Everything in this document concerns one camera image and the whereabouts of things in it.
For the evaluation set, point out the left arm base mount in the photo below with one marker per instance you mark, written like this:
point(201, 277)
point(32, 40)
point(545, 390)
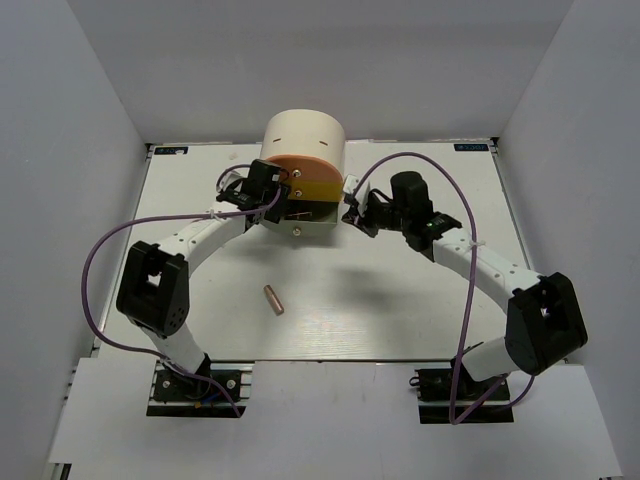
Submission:
point(172, 396)

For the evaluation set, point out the black gold lipstick case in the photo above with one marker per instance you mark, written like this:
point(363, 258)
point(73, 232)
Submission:
point(299, 215)

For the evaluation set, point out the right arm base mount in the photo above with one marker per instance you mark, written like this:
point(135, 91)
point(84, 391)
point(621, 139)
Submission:
point(433, 388)

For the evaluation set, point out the rose gold lipstick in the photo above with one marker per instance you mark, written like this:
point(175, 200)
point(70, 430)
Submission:
point(273, 300)

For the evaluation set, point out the round beige orange organizer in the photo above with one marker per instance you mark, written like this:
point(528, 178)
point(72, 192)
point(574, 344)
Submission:
point(311, 146)

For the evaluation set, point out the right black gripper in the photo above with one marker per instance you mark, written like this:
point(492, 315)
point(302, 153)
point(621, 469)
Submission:
point(359, 216)

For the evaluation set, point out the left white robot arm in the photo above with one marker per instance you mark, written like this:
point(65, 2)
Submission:
point(154, 292)

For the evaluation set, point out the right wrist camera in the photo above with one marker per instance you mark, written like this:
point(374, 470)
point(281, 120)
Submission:
point(350, 185)

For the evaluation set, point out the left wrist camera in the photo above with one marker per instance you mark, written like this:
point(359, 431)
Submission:
point(230, 175)

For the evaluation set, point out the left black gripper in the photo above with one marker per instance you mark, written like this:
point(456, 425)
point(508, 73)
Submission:
point(276, 212)

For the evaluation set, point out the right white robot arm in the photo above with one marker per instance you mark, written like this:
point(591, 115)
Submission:
point(544, 323)

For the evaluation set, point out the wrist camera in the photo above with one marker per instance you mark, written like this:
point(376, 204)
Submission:
point(350, 185)
point(230, 175)

